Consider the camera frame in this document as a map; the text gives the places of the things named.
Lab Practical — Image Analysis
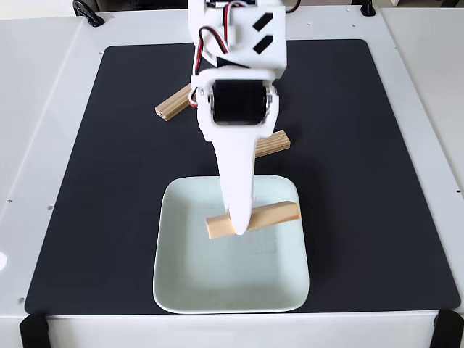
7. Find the grooved wooden block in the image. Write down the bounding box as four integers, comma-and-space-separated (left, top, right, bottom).
205, 200, 302, 241
154, 85, 193, 123
254, 130, 292, 159

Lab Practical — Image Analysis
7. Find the pale green square plate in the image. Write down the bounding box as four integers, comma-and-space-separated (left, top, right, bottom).
152, 175, 311, 315

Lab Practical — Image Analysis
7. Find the black rubber mat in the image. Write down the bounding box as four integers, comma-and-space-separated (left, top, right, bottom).
23, 38, 461, 315

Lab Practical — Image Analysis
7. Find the black table clamp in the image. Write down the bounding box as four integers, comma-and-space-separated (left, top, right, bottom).
358, 0, 377, 17
431, 309, 464, 348
18, 313, 50, 348
72, 0, 106, 28

